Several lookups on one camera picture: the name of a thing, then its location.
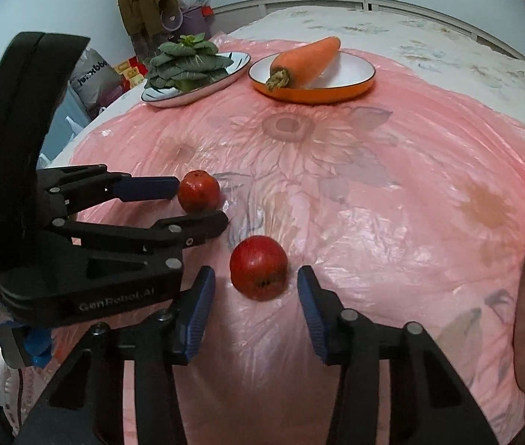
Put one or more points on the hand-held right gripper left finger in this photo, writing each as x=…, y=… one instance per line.
x=197, y=317

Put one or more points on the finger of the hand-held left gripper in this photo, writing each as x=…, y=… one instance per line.
x=146, y=187
x=193, y=227

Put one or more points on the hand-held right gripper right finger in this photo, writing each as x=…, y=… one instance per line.
x=311, y=317

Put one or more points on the red apple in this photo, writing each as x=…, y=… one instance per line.
x=259, y=266
x=199, y=191

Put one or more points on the grey printed bag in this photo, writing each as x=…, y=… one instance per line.
x=93, y=85

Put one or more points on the red and yellow boxes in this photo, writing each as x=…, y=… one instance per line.
x=130, y=70

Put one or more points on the stack of green leaves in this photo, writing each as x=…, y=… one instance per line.
x=188, y=67

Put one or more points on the pink plastic sheet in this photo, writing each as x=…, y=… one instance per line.
x=360, y=194

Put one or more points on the white plate with dark rim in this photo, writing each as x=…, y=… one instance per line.
x=225, y=76

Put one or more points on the purple bin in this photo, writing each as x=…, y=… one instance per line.
x=194, y=22

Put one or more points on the hanging brown coat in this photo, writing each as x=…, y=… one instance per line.
x=144, y=0

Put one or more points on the carrot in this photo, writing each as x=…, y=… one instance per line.
x=306, y=65

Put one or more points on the orange rimmed white plate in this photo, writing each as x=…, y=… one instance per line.
x=336, y=79

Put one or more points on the floral bedsheet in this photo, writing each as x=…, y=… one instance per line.
x=429, y=37

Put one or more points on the white bed frame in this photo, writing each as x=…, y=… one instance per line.
x=336, y=2

